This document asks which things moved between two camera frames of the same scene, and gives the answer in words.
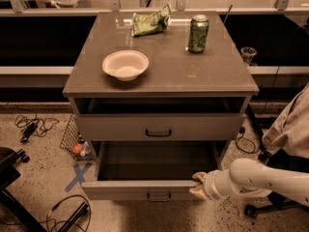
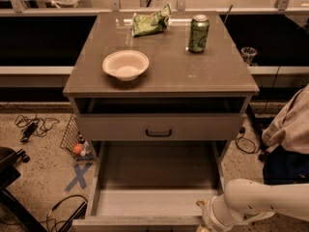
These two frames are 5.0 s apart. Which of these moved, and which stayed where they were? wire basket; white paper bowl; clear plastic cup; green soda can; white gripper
Moved: white gripper
Stayed: clear plastic cup; green soda can; white paper bowl; wire basket
